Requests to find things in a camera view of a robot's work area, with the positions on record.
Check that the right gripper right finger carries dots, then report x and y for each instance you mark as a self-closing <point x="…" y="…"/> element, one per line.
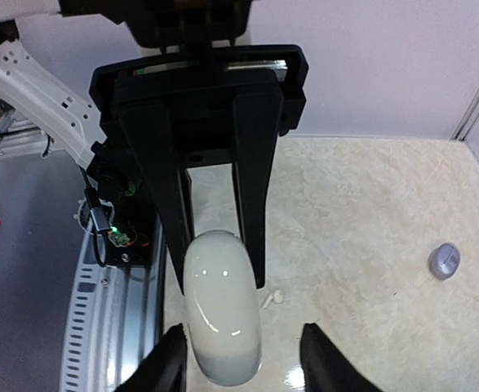
<point x="324" y="366"/>

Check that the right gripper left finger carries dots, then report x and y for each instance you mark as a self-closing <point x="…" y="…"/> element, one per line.
<point x="164" y="369"/>

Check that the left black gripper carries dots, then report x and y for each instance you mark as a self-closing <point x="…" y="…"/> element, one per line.
<point x="164" y="113"/>

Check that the white earbud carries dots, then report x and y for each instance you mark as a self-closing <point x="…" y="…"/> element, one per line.
<point x="276" y="297"/>

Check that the white earbud charging case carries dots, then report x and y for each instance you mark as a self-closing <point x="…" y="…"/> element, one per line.
<point x="222" y="308"/>

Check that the purple earbud charging case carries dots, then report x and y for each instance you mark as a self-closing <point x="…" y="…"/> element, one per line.
<point x="444" y="261"/>

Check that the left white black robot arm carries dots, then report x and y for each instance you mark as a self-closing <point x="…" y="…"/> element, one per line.
<point x="48" y="103"/>

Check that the aluminium front rail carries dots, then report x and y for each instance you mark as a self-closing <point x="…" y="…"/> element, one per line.
<point x="115" y="318"/>

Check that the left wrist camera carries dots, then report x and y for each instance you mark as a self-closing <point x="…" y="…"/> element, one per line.
<point x="163" y="24"/>

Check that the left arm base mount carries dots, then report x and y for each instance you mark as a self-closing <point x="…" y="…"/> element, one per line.
<point x="123" y="213"/>

